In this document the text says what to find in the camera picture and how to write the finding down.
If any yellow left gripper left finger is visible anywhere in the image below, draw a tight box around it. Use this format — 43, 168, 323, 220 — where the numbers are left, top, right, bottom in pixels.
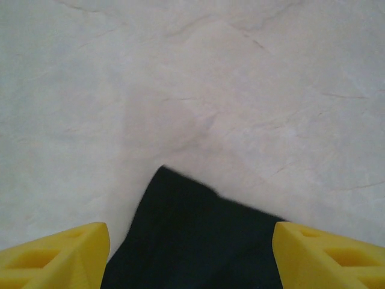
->
0, 222, 109, 289

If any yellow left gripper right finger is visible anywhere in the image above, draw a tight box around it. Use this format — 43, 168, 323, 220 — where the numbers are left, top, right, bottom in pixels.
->
272, 221, 385, 289

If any black t-shirt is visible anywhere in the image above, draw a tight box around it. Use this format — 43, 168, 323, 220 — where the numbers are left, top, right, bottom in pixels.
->
102, 164, 288, 289

